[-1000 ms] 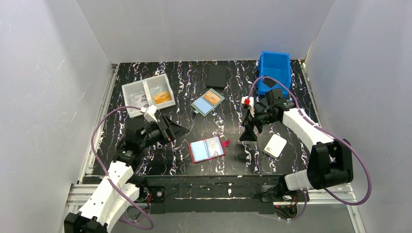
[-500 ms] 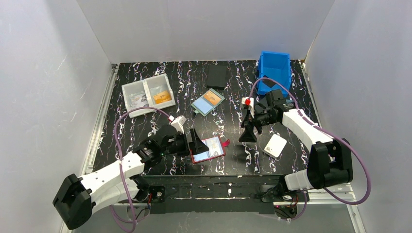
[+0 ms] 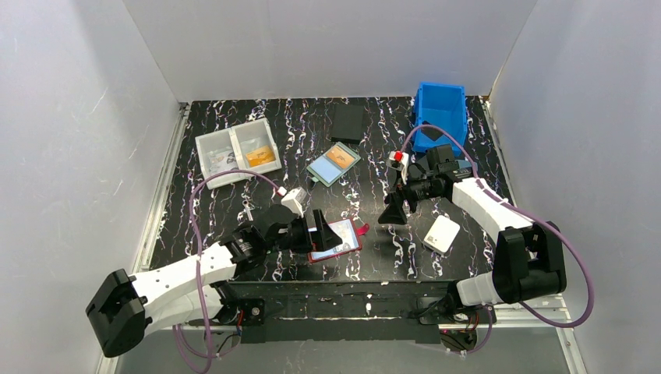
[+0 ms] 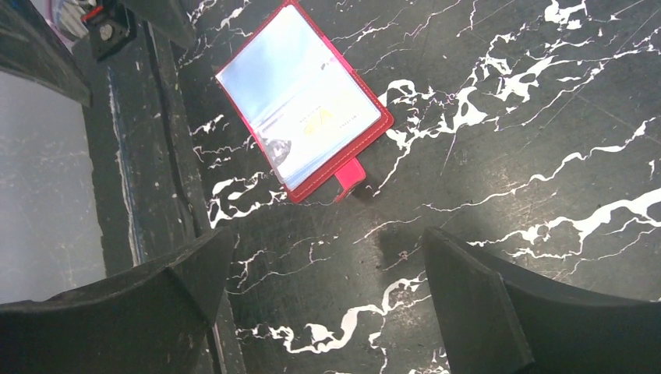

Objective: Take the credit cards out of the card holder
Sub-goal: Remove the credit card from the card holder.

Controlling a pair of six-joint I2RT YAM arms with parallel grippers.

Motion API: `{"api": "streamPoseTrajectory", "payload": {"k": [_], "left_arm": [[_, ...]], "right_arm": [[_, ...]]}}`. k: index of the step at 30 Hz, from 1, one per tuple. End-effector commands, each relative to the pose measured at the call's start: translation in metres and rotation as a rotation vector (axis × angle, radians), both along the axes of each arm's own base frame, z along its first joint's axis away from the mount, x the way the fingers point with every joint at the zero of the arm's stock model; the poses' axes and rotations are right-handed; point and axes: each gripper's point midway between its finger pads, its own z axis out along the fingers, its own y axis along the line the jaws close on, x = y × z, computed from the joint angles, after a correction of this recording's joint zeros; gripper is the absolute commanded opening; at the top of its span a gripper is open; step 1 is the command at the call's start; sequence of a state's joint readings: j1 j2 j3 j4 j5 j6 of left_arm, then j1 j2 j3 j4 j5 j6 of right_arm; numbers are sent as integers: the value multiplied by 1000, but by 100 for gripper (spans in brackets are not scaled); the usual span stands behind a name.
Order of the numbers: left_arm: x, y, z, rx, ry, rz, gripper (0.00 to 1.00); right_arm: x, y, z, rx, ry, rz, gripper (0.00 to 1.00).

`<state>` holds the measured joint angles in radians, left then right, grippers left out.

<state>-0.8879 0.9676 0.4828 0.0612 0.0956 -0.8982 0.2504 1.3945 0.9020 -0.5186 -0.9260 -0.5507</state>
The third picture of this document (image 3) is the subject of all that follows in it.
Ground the red card holder wallet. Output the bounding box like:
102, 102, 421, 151
307, 217, 371, 264

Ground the green open card wallet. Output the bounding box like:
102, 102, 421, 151
306, 142, 362, 187

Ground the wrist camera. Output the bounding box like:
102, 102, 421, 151
281, 187, 307, 217
387, 150, 410, 185

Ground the clear two-compartment tray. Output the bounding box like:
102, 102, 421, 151
196, 118, 282, 189

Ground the aluminium frame rail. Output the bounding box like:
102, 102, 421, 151
96, 102, 190, 374

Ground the black wallet at back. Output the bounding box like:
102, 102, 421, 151
330, 104, 365, 144

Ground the patterned card in tray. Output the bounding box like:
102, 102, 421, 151
207, 149, 239, 175

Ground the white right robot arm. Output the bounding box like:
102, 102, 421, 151
378, 145, 566, 312

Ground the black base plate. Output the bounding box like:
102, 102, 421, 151
211, 280, 497, 344

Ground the black card in bin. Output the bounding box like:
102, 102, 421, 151
420, 123, 444, 142

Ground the white card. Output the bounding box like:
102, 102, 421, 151
422, 215, 460, 254

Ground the blue plastic bin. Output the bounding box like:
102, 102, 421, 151
411, 82, 468, 157

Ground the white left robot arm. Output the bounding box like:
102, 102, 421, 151
85, 204, 342, 358

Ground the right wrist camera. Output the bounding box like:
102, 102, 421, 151
387, 150, 410, 185

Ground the orange card in tray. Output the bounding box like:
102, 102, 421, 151
246, 146, 276, 168

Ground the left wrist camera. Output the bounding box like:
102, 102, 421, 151
281, 187, 307, 217

